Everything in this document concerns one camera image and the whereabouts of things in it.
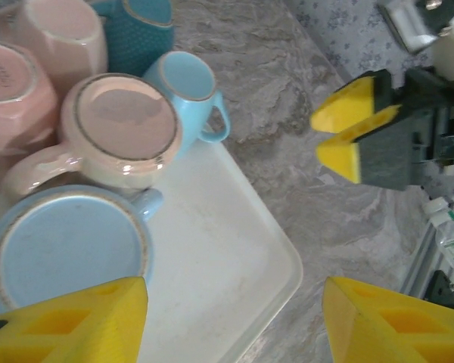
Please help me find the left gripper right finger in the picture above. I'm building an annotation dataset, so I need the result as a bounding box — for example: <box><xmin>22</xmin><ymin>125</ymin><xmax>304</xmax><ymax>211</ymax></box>
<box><xmin>322</xmin><ymin>275</ymin><xmax>454</xmax><ymax>363</ymax></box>

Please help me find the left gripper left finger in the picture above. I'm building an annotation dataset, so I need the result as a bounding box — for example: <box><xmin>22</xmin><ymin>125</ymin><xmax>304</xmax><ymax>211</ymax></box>
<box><xmin>0</xmin><ymin>275</ymin><xmax>149</xmax><ymax>363</ymax></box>

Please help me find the large light blue mug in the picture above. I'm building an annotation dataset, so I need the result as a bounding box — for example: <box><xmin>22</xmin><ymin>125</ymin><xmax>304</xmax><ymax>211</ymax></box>
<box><xmin>0</xmin><ymin>184</ymin><xmax>163</xmax><ymax>318</ymax></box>

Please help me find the small light blue mug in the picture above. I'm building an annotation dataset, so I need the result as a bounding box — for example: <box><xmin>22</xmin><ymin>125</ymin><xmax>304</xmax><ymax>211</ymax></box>
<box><xmin>141</xmin><ymin>51</ymin><xmax>231</xmax><ymax>162</ymax></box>

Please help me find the pink beige speckled mug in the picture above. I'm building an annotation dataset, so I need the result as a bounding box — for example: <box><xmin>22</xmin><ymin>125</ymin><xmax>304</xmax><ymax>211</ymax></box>
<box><xmin>0</xmin><ymin>73</ymin><xmax>182</xmax><ymax>203</ymax></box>

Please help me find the saturated pink faceted mug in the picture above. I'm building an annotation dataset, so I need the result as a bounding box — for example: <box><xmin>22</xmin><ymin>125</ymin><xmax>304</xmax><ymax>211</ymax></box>
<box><xmin>0</xmin><ymin>39</ymin><xmax>60</xmax><ymax>156</ymax></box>

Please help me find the pale pink tall mug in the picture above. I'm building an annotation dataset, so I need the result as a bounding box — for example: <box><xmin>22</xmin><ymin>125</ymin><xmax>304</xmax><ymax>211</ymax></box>
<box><xmin>0</xmin><ymin>0</ymin><xmax>109</xmax><ymax>90</ymax></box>

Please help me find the teal dotted mug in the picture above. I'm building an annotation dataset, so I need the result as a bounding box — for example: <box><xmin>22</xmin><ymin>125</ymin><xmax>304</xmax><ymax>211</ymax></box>
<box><xmin>89</xmin><ymin>0</ymin><xmax>175</xmax><ymax>79</ymax></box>

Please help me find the clear plastic bottle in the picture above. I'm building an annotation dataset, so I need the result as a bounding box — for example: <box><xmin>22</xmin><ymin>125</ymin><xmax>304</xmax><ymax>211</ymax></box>
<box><xmin>423</xmin><ymin>198</ymin><xmax>454</xmax><ymax>281</ymax></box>

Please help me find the white plastic tray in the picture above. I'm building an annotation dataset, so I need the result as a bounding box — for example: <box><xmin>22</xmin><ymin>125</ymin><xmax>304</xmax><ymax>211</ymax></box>
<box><xmin>0</xmin><ymin>139</ymin><xmax>303</xmax><ymax>363</ymax></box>

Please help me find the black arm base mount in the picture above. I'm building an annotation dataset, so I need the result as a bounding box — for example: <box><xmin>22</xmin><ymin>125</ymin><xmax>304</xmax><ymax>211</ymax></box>
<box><xmin>425</xmin><ymin>270</ymin><xmax>454</xmax><ymax>315</ymax></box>

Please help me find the aluminium rail frame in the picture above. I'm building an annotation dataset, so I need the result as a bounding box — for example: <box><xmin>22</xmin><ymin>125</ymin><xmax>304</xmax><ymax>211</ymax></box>
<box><xmin>399</xmin><ymin>215</ymin><xmax>454</xmax><ymax>303</ymax></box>

